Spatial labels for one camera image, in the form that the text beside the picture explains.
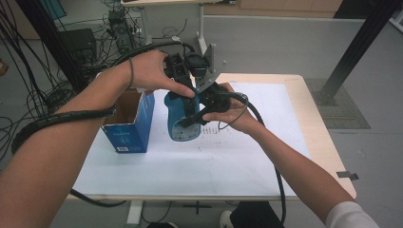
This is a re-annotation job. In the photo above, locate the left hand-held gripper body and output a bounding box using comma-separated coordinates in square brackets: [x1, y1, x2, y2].
[164, 51, 209, 93]

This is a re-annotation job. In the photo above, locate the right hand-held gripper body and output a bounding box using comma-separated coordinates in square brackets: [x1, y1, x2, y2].
[194, 43, 234, 113]

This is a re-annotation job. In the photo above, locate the blue bottle with white cap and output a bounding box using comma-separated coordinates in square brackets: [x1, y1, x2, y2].
[163, 89, 203, 143]

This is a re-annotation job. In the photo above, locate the blue cardboard box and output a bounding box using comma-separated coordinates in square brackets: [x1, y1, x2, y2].
[101, 88, 156, 154]

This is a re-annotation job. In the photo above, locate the person's left hand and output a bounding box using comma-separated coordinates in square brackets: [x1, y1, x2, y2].
[127, 49, 196, 99]

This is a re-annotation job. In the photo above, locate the person's right hand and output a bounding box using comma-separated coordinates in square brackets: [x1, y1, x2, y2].
[202, 83, 265, 136]

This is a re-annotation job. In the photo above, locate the white desk with metal legs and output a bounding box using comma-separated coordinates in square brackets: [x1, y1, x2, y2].
[120, 0, 237, 66]

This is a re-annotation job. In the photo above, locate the white paper sheet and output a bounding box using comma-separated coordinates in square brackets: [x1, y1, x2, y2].
[73, 81, 312, 198]

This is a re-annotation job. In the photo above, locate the computer tower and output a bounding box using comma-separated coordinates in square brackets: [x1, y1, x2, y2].
[107, 9, 136, 55]

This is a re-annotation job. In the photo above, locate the person's white shoe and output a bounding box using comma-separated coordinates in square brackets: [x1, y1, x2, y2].
[219, 210, 235, 228]

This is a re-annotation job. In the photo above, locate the white table leg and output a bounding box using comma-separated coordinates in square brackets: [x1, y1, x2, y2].
[125, 199, 144, 228]

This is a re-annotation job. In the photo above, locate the person's leg in black trousers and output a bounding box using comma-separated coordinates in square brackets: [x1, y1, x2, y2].
[229, 201, 286, 228]

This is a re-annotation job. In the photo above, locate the black tape strip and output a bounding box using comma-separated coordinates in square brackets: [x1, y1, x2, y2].
[336, 171, 359, 181]

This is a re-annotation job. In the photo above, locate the person's white sleeve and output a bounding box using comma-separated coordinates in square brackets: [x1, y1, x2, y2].
[325, 200, 380, 228]

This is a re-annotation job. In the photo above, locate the right gripper black sleeved cable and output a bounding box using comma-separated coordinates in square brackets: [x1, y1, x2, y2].
[221, 91, 288, 224]

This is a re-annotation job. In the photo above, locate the gripper black sleeved cable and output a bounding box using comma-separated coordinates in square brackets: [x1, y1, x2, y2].
[221, 91, 288, 224]
[10, 41, 196, 209]

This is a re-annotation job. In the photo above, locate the left gripper black sleeved cable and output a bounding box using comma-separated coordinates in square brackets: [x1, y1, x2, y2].
[10, 41, 196, 209]

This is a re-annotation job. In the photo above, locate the dark metal frame post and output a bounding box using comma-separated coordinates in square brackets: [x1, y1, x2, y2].
[14, 0, 90, 93]
[313, 0, 403, 106]

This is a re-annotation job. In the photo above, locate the tangle of black cables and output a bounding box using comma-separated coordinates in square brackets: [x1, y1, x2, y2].
[0, 0, 150, 160]

